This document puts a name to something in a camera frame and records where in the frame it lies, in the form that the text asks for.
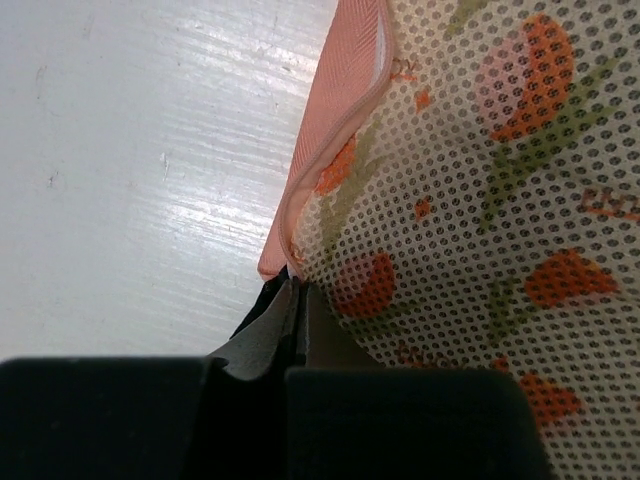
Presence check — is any black bra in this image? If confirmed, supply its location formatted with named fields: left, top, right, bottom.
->
left=231, top=266, right=289, bottom=337

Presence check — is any pink mesh laundry bag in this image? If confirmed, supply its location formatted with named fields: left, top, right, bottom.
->
left=258, top=1, right=639, bottom=479

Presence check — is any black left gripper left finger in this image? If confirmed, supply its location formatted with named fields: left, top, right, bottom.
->
left=1, top=279, right=300, bottom=479

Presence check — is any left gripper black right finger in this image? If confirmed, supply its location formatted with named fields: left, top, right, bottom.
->
left=285, top=285, right=551, bottom=479

